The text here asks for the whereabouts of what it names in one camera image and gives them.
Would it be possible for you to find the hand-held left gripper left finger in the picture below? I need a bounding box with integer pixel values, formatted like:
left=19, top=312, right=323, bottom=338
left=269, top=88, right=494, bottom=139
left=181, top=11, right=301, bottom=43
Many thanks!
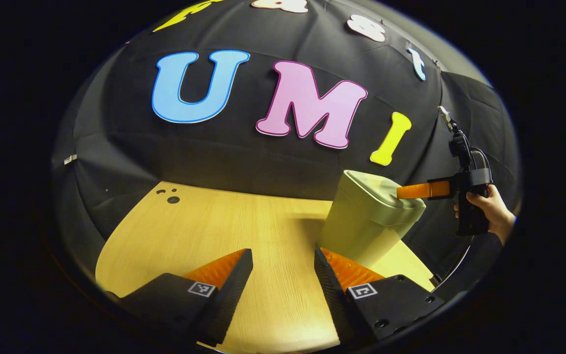
left=118, top=248, right=254, bottom=346

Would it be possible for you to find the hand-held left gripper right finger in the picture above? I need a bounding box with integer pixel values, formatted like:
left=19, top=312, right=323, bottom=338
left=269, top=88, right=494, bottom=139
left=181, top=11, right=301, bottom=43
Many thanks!
left=314, top=247, right=446, bottom=345

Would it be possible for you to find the pale green desktop garbage bin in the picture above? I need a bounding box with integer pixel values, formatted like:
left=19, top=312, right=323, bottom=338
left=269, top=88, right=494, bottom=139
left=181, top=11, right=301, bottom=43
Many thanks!
left=316, top=170, right=427, bottom=268

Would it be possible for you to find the wooden desktop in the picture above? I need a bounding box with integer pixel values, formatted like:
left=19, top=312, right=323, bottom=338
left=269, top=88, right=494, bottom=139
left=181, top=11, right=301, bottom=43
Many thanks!
left=95, top=181, right=436, bottom=354

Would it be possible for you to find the thin grey cable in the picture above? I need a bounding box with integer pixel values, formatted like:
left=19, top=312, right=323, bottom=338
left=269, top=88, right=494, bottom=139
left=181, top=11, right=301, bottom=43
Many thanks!
left=433, top=235, right=476, bottom=289

